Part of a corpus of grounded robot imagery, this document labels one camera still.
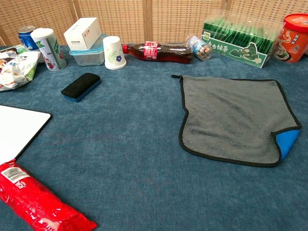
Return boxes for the grey and blue cloth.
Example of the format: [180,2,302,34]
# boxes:
[171,74,303,168]

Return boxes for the blue carpet table cover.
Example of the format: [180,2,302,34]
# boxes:
[0,44,308,231]

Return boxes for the cola bottle with red label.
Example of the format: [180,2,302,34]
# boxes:
[122,41,194,64]

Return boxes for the white paper cup with flower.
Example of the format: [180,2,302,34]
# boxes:
[103,36,127,71]

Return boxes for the black and blue board eraser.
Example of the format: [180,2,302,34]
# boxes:
[60,72,102,103]

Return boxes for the small clear candy bottle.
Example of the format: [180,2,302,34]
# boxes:
[185,34,214,62]

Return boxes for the clear container with blue lid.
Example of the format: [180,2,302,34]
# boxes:
[69,33,108,67]

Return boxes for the wicker folding screen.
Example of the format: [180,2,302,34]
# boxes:
[0,0,308,47]

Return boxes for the white cardboard box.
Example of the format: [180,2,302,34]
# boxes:
[63,17,103,51]

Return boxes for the clear box of green tea sachets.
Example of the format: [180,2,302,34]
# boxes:
[200,9,282,70]

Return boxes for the white and green snack canister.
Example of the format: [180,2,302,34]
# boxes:
[30,27,67,72]

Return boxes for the white rectangular board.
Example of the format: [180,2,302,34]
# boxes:
[0,104,53,166]

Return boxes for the white and green snack bag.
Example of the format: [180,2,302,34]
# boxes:
[0,50,42,92]

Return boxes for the red snack package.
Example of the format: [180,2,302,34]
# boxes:
[0,159,98,231]

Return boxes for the light green small pack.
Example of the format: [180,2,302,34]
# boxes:
[13,44,29,55]

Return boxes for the blue drink can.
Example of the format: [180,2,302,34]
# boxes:
[17,25,39,51]

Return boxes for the orange instant noodle cup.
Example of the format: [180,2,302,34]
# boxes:
[274,13,308,64]

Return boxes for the dark brown biscuit package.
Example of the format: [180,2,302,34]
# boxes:
[0,45,19,54]

